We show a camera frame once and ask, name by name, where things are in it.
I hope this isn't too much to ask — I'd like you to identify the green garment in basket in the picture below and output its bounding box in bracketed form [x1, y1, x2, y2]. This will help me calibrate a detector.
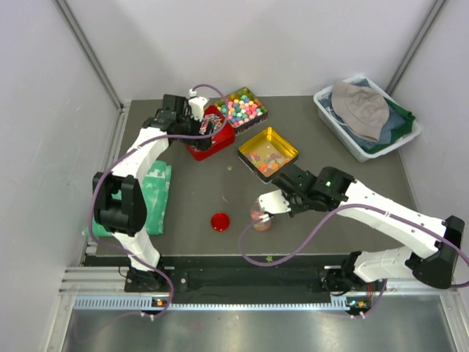
[361, 98, 416, 154]

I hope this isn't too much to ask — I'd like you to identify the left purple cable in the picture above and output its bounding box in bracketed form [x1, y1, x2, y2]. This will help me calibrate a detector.
[87, 83, 230, 320]

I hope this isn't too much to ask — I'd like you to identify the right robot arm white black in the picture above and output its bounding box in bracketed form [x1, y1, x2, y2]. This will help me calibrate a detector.
[258, 164, 465, 290]

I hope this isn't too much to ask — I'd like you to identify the red tin with lollipops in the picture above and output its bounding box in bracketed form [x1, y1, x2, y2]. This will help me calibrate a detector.
[186, 105, 235, 161]

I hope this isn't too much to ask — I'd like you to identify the white plastic basket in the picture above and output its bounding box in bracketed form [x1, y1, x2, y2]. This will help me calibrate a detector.
[313, 76, 422, 162]

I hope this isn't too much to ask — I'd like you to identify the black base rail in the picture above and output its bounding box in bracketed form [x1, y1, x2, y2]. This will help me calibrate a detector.
[124, 254, 389, 304]

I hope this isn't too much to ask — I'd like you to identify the green white cloth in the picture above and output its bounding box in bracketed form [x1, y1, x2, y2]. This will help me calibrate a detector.
[83, 159, 172, 238]

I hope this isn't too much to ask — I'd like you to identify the red jar lid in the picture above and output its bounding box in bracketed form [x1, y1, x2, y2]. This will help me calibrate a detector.
[210, 212, 230, 232]

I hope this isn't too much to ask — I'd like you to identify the tin with colourful cube candies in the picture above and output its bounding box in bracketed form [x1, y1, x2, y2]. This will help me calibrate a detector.
[215, 87, 268, 136]

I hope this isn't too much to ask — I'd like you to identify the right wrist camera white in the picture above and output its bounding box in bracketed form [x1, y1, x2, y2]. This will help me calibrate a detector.
[257, 189, 291, 216]

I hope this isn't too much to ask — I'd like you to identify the blue-grey garment in basket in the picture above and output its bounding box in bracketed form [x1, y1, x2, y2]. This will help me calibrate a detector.
[348, 108, 405, 149]

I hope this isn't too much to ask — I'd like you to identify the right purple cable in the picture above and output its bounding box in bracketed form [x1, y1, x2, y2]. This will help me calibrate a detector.
[237, 203, 469, 319]

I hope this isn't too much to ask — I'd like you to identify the golden tin with star candies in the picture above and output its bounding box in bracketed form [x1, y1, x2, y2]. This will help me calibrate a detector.
[237, 127, 300, 183]

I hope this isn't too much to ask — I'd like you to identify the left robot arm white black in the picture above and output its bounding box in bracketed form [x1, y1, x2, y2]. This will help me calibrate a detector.
[92, 91, 214, 292]

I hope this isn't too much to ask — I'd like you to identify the purple cable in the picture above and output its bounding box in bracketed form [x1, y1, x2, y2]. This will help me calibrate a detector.
[237, 203, 469, 319]
[87, 83, 230, 320]

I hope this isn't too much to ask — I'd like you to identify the beige bucket hat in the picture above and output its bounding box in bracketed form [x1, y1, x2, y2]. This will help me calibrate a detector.
[331, 81, 390, 142]

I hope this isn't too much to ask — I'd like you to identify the clear plastic jar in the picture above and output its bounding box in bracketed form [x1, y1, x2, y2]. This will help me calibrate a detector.
[250, 200, 272, 232]

